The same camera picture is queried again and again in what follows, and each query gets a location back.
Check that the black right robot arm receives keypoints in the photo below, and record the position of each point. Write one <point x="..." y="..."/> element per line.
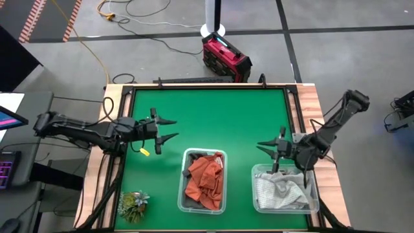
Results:
<point x="336" y="119"/>

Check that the light gray waffle towel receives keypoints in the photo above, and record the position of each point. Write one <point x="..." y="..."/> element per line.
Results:
<point x="275" y="192"/>
<point x="299" y="198"/>

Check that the tilted computer monitor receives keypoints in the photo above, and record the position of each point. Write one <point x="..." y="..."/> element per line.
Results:
<point x="9" y="119"/>

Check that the wide clear plastic bin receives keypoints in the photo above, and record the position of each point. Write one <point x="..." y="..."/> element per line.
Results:
<point x="314" y="200"/>

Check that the white tower fan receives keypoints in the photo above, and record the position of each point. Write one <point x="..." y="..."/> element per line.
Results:
<point x="211" y="16"/>

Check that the narrow clear plastic bin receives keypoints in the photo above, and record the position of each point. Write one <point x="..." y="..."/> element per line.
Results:
<point x="180" y="194"/>

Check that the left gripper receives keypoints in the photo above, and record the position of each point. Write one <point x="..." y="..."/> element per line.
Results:
<point x="148" y="129"/>

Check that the small succulent plant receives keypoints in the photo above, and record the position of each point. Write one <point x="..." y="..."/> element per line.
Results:
<point x="132" y="207"/>

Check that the red and black toolbox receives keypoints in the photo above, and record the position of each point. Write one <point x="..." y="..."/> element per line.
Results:
<point x="226" y="58"/>

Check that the black computer mouse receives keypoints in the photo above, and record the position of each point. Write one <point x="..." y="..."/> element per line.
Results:
<point x="9" y="226"/>

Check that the backlit computer keyboard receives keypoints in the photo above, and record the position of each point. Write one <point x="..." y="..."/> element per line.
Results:
<point x="8" y="168"/>

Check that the black frame clamp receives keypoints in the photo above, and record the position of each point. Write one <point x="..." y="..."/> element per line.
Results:
<point x="159" y="83"/>
<point x="262" y="81"/>

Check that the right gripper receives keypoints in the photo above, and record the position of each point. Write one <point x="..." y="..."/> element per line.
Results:
<point x="286" y="150"/>

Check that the green table mat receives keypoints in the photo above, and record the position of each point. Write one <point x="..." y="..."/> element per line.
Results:
<point x="155" y="200"/>

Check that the large black panel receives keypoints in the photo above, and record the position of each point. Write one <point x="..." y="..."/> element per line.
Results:
<point x="13" y="64"/>

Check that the yellow gripper tag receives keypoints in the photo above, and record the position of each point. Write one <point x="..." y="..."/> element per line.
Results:
<point x="145" y="152"/>

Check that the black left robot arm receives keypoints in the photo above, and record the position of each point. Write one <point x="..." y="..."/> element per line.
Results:
<point x="81" y="127"/>

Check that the gray desk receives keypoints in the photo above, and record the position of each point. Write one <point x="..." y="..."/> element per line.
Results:
<point x="35" y="129"/>

